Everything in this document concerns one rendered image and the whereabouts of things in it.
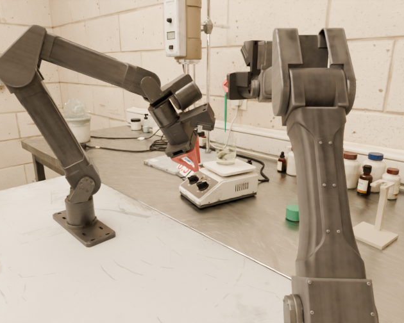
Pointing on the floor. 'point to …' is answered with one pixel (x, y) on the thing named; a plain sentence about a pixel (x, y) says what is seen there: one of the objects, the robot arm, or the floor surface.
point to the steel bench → (254, 215)
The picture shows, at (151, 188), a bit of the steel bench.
